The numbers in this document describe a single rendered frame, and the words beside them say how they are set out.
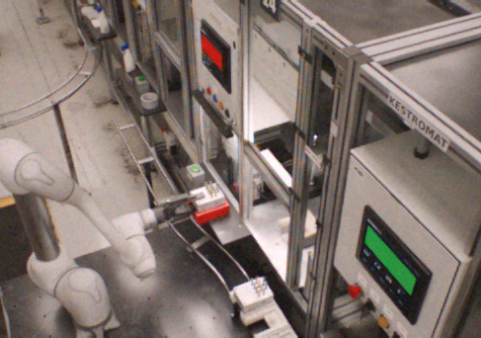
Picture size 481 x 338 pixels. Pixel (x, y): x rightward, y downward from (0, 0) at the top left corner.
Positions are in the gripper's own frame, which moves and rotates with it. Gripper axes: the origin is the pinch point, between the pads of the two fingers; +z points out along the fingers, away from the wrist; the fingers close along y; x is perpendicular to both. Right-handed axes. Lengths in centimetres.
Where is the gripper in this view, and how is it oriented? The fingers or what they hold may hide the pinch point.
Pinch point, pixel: (198, 201)
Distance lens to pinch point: 251.5
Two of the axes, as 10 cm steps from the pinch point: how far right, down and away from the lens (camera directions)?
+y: -0.4, -7.4, -6.7
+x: -4.3, -5.9, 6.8
